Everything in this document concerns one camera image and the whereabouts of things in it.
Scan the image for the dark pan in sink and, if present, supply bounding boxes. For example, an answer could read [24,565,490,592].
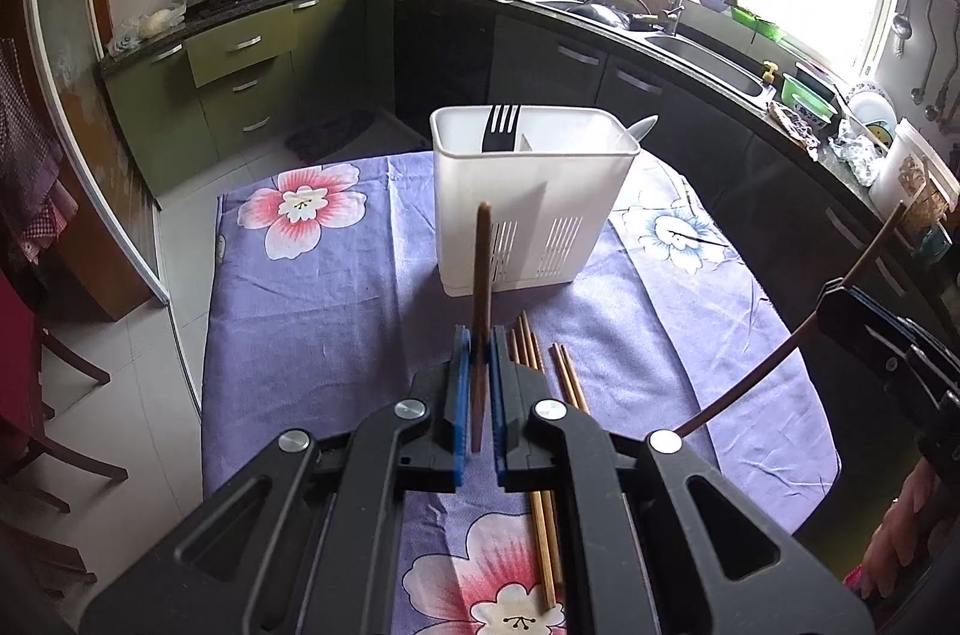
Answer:
[566,0,653,31]

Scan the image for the patterned cloth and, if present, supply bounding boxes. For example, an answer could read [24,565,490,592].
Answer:
[769,106,820,160]

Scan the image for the green lower cabinets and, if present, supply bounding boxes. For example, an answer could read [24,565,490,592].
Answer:
[101,0,368,195]

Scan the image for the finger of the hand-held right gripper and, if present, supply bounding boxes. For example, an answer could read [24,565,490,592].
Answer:
[816,293,931,385]
[825,278,942,347]

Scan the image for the black stone countertop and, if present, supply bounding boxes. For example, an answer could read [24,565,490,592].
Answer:
[101,0,960,321]

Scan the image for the green plastic basket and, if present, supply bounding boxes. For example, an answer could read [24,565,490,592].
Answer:
[731,5,782,44]

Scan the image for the hanging metal ladle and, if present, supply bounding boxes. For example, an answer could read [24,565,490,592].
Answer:
[892,0,917,60]

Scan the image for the dark brown chopstick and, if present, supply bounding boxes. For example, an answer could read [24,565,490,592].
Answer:
[470,201,494,454]
[677,202,907,436]

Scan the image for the white lidded jar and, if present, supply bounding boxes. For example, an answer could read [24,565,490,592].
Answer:
[870,119,960,232]

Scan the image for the stack of white plates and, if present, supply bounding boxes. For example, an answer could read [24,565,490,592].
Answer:
[847,82,898,150]

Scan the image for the red wooden chair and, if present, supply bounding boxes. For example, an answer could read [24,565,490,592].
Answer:
[0,267,130,598]

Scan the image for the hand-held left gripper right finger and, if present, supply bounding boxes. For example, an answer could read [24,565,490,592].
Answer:
[487,327,878,635]

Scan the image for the dark floor mat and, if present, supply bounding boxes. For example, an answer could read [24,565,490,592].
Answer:
[285,110,376,163]

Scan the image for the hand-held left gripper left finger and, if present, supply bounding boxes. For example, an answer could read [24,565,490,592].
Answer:
[79,324,481,635]

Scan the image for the person's right hand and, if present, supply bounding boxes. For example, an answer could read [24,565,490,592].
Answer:
[861,457,947,600]

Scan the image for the black fork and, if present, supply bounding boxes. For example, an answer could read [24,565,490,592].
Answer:
[480,104,522,154]

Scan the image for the dark lower cabinets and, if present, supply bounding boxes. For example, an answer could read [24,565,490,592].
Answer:
[364,0,960,381]

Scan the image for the checked apron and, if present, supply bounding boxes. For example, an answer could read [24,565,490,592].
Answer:
[0,38,67,262]

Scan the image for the glass sliding door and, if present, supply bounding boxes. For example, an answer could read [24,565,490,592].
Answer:
[21,0,172,307]

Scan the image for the steel double sink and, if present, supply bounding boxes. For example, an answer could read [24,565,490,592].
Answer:
[536,0,777,100]

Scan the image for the white plastic utensil holder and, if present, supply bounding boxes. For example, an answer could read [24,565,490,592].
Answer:
[429,104,642,298]

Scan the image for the purple floral tablecloth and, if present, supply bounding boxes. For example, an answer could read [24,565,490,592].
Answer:
[201,149,839,635]

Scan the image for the green food container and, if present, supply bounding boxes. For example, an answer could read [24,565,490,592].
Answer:
[780,72,841,127]

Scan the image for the light brown chopstick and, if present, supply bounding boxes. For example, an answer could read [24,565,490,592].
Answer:
[507,329,547,606]
[552,344,581,412]
[516,317,554,610]
[560,344,592,412]
[523,310,560,606]

